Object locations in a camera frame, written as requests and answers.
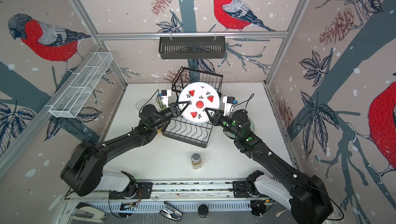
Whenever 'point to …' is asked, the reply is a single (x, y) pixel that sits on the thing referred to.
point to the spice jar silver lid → (196, 158)
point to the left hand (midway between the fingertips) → (188, 104)
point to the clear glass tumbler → (141, 103)
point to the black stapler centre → (171, 211)
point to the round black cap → (203, 211)
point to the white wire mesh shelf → (80, 84)
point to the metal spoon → (277, 214)
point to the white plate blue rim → (201, 95)
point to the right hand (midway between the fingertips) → (205, 111)
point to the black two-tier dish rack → (181, 129)
